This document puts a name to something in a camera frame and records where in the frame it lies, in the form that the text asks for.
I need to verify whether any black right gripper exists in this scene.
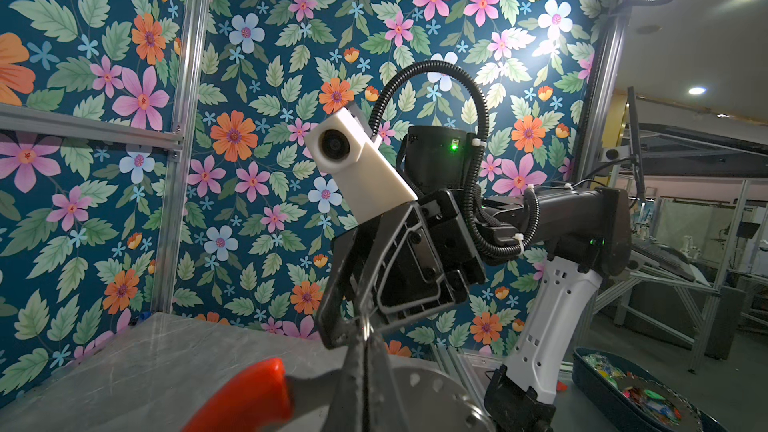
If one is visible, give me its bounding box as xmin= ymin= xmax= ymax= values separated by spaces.
xmin=316 ymin=189 xmax=487 ymax=348

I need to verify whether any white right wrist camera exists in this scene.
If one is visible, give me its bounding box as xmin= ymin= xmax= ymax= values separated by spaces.
xmin=305 ymin=108 xmax=417 ymax=223

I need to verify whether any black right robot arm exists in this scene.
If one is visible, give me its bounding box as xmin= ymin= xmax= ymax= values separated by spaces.
xmin=306 ymin=111 xmax=631 ymax=431

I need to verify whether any aluminium front right post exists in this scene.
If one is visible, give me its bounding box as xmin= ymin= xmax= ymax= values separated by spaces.
xmin=572 ymin=8 xmax=631 ymax=181

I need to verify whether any aluminium post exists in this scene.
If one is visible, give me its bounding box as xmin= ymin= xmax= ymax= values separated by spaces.
xmin=572 ymin=8 xmax=631 ymax=181
xmin=151 ymin=0 xmax=210 ymax=313

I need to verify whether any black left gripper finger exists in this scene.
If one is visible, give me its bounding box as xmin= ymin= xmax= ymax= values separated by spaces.
xmin=320 ymin=326 xmax=499 ymax=432

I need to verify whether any aluminium back right post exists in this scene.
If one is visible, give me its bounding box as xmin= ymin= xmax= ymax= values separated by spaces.
xmin=151 ymin=0 xmax=210 ymax=313

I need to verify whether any black corrugated cable conduit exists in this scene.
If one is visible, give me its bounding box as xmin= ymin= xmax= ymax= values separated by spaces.
xmin=368 ymin=59 xmax=541 ymax=264

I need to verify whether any red keyring opener tool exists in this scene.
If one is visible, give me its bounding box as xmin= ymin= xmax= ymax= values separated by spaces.
xmin=183 ymin=358 xmax=341 ymax=432

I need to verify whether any dark bin of items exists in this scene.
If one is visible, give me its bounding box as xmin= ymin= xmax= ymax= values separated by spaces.
xmin=572 ymin=347 xmax=725 ymax=432

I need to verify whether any aluminium back top beam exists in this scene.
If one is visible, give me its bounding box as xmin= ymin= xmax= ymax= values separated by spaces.
xmin=1 ymin=103 xmax=183 ymax=151

